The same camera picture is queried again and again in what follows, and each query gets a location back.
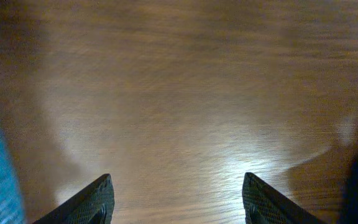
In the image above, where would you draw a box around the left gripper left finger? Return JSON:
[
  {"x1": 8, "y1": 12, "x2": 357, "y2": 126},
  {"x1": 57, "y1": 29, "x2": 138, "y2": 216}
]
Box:
[{"x1": 34, "y1": 174, "x2": 115, "y2": 224}]

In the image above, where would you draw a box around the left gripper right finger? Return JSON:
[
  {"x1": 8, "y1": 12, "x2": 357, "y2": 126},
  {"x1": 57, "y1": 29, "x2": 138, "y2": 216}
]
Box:
[{"x1": 242, "y1": 172, "x2": 324, "y2": 224}]

